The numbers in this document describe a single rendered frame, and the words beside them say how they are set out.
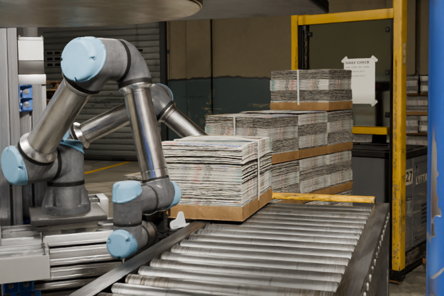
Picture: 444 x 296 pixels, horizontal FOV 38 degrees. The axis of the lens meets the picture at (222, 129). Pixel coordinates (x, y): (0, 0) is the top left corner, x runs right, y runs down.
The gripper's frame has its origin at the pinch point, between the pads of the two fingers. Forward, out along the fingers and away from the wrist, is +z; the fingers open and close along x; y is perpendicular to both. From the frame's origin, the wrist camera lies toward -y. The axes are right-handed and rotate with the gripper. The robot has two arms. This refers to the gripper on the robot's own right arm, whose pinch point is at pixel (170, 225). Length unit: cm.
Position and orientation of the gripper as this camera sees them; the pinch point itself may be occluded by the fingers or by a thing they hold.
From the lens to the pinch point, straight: 199.2
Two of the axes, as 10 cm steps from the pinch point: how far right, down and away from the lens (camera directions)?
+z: 3.1, -0.7, 9.5
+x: -9.5, -0.1, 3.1
